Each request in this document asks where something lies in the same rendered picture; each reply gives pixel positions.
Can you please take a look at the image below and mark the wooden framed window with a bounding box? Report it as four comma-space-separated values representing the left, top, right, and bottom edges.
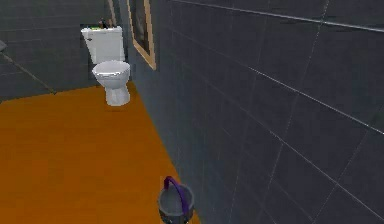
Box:
126, 0, 157, 71

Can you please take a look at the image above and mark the black bucket with purple handle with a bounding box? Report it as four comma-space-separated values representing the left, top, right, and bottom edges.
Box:
157, 175, 196, 224

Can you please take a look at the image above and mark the white toilet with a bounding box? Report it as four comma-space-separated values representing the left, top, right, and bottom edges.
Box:
80, 26, 132, 107

